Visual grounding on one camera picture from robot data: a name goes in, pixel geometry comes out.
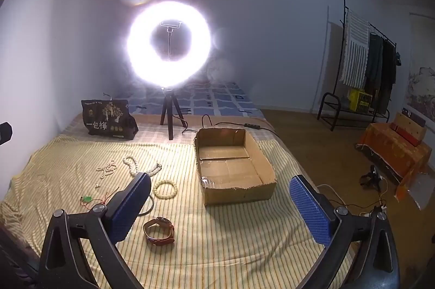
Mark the black clothes rack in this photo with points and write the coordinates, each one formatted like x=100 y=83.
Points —
x=345 y=7

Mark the dark green garment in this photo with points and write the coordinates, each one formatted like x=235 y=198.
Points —
x=373 y=65

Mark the grey plastic sheet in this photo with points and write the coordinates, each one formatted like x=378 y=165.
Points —
x=419 y=190

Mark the cardboard box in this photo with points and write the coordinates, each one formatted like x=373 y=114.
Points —
x=234 y=194

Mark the black printed snack bag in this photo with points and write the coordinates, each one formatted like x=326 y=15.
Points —
x=105 y=119

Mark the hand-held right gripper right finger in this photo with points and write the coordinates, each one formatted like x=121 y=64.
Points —
x=311 y=211

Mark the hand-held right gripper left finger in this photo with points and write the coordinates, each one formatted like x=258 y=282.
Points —
x=131 y=207

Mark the blue patterned quilt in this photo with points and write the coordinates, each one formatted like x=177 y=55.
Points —
x=210 y=102

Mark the striped towel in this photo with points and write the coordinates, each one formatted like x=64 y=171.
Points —
x=355 y=51

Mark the wooden box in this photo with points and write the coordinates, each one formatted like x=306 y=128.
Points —
x=407 y=131

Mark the black tripod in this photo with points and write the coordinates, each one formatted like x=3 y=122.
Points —
x=169 y=119

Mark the yellow crate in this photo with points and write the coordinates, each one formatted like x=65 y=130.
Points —
x=356 y=100

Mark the orange cloth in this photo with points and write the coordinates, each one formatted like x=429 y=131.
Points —
x=390 y=146

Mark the black garment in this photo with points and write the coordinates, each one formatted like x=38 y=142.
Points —
x=387 y=78

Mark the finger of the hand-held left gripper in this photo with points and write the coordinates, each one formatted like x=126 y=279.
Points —
x=5 y=133

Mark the wall poster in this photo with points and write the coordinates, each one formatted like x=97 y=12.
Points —
x=421 y=88

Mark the white power strip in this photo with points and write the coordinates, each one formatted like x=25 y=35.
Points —
x=365 y=214

